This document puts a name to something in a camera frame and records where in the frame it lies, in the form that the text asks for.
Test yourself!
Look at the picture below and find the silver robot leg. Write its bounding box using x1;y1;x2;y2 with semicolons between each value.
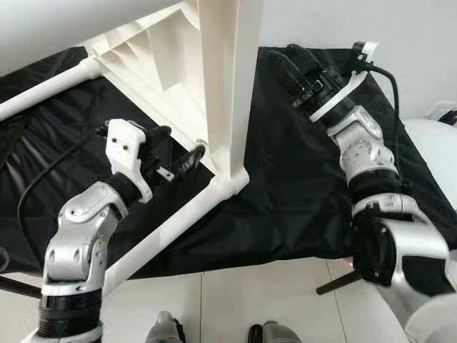
146;311;186;343
246;320;301;343

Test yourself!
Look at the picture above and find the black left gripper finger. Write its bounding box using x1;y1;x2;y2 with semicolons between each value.
139;125;174;147
175;144;208;176

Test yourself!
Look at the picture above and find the black metal bench leg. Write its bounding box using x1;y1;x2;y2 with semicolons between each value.
0;275;44;299
316;268;361;295

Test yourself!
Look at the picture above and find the black quilted bench cover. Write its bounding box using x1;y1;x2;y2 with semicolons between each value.
0;44;457;279

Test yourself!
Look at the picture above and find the silver robot left leg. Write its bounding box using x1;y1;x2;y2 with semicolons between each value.
146;311;186;343

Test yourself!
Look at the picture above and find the silver robot right leg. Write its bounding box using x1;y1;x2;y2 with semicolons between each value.
246;320;301;343

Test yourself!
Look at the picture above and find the wall socket with black plug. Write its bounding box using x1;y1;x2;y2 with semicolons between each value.
432;104;457;122

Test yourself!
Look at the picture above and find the white ribbed plastic table top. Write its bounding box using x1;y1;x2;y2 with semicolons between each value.
86;0;263;188

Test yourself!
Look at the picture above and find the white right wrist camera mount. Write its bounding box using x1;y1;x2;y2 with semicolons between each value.
311;41;379;122

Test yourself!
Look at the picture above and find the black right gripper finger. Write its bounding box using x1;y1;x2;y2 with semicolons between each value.
286;43;326;76
266;49;304;101

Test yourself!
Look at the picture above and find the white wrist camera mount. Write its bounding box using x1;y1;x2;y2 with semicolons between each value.
106;119;154;204
311;41;379;122

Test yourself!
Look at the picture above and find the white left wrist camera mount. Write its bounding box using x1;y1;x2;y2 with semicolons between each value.
106;119;154;204

